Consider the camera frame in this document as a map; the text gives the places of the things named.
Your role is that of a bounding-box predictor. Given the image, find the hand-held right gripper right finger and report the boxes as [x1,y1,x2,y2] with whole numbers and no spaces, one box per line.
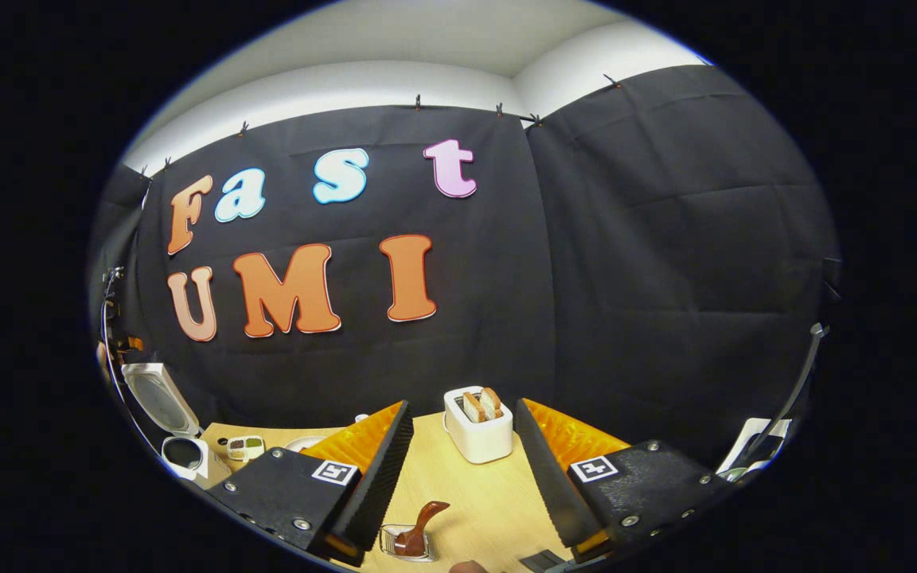
[512,398,735,563]

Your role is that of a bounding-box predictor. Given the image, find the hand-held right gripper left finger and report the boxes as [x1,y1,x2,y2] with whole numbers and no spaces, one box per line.
[207,400,415,568]

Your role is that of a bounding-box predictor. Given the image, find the brown wooden spoon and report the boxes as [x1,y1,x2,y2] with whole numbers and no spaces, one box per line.
[392,500,452,557]

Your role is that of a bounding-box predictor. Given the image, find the metal wire chopstick holder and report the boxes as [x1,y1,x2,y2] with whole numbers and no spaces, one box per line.
[378,523,438,563]

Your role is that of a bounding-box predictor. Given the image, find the white rice cooker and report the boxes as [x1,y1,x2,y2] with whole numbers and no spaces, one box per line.
[121,362,209,483]

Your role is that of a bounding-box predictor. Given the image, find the white toaster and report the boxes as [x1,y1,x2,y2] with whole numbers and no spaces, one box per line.
[442,386,515,466]

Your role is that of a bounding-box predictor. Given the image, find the white divided condiment dish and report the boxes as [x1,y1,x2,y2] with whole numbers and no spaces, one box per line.
[225,435,267,463]

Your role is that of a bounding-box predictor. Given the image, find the black backdrop cloth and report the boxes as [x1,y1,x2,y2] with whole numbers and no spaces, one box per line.
[88,64,843,472]

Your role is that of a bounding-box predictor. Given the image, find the grey metal pole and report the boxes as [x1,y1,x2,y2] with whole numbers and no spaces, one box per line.
[744,322,830,471]

